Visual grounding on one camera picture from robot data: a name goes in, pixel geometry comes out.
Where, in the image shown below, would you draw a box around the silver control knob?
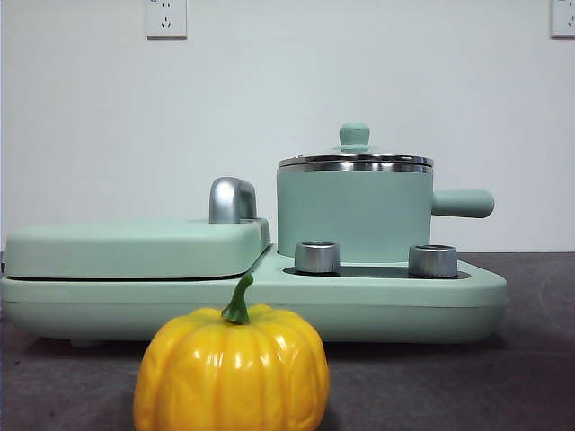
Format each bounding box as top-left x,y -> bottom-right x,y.
294,241 -> 341,274
408,244 -> 458,277

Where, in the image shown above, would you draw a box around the yellow pumpkin with green stem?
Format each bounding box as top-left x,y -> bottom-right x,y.
133,274 -> 332,431

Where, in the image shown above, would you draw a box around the black control panel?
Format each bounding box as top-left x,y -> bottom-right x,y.
283,264 -> 472,278

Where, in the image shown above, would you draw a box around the mint green pot with handle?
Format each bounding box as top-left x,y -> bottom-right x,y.
276,161 -> 496,266

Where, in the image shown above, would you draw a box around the glass lid with green knob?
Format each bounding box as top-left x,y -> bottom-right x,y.
277,123 -> 436,166

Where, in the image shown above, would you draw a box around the mint green grill cover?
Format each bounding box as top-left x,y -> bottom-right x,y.
3,215 -> 270,280

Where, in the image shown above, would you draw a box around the white wall socket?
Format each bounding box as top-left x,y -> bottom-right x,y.
550,0 -> 575,40
145,0 -> 188,41

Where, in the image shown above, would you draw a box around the mint green breakfast machine base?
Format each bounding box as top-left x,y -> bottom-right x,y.
0,244 -> 509,349

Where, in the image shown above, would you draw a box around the silver grill cover handle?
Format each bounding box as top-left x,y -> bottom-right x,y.
208,177 -> 258,224

